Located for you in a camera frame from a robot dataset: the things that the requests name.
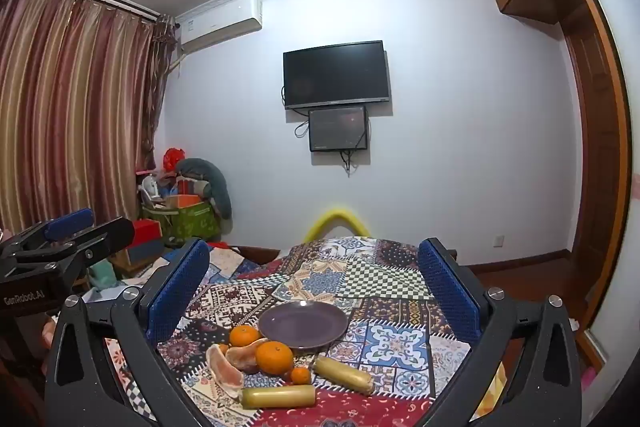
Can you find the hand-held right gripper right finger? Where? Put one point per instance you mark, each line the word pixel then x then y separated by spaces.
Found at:
pixel 450 294

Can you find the white air conditioner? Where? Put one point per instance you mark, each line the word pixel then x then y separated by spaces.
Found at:
pixel 220 23

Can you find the peeled pomelo segment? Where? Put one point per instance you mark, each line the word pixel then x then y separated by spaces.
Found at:
pixel 242 356
pixel 220 367

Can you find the grey plush toy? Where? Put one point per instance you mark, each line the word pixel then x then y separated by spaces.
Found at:
pixel 220 187

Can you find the patchwork printed blanket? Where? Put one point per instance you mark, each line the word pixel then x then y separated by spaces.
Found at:
pixel 390 337

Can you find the orange box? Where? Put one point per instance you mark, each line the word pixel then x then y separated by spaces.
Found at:
pixel 182 201

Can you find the striped red curtain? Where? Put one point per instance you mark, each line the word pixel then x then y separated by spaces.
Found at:
pixel 75 107

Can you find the small black wall monitor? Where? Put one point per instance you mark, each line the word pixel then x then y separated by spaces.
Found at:
pixel 338 128

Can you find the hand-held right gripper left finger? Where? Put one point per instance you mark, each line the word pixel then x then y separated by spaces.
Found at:
pixel 177 289

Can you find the white wall socket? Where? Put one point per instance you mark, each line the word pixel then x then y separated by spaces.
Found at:
pixel 498 240

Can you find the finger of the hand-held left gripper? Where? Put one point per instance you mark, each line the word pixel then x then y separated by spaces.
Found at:
pixel 67 223
pixel 102 237

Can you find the dark wooden bed frame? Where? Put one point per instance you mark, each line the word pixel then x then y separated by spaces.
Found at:
pixel 255 253

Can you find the large orange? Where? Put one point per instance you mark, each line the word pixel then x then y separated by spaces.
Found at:
pixel 274 358

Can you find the yellow banana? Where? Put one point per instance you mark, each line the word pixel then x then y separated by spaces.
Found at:
pixel 277 397
pixel 345 374

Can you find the red box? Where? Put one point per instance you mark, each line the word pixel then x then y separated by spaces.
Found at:
pixel 147 233

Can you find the purple plate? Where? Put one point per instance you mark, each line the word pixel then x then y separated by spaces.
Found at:
pixel 303 324

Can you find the black wall television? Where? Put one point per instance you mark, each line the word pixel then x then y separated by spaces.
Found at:
pixel 336 74

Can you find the medium orange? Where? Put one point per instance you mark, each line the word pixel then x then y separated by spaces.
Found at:
pixel 244 336

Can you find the person's left hand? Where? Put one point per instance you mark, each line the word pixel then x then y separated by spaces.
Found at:
pixel 49 333

